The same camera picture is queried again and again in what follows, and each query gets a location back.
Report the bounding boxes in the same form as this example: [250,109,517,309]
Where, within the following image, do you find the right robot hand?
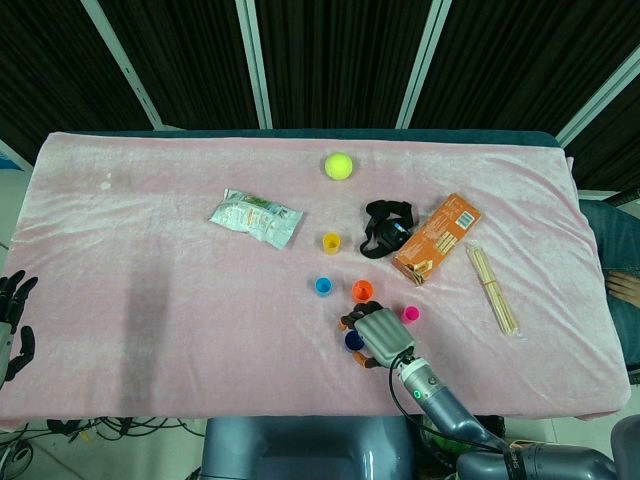
[338,299,419,374]

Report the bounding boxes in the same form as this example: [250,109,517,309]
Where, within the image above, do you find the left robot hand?
[0,269,39,384]

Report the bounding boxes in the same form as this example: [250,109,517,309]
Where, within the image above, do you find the person's hand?
[606,272,640,304]

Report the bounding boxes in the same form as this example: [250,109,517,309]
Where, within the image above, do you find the orange biscuit box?
[391,192,482,288]

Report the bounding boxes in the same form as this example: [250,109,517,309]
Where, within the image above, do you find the wooden sticks in plastic bag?
[465,240,526,342]

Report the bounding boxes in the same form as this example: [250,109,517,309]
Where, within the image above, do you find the grey-blue robot torso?
[199,416,416,480]

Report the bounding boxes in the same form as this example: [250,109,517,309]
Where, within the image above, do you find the yellow tennis ball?
[324,151,357,181]

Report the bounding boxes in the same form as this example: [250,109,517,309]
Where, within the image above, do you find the silver snack bag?
[208,188,305,250]

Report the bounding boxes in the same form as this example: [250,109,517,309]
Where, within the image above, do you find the pink velvet table cloth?
[0,130,632,432]

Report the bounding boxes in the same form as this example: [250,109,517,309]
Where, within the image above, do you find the teal table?
[64,128,561,149]

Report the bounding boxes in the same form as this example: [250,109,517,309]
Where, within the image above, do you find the person's jeans leg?
[582,199,640,374]

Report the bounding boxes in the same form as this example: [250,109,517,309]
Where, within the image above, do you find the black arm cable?
[387,352,506,451]

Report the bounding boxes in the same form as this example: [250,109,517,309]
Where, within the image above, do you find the black strap headlamp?
[358,199,417,260]

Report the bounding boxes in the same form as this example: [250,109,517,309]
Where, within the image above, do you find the black floor cables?
[0,417,206,480]

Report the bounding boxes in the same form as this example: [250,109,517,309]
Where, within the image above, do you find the white partition post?
[81,0,164,130]
[554,47,640,146]
[234,0,274,129]
[394,0,454,129]

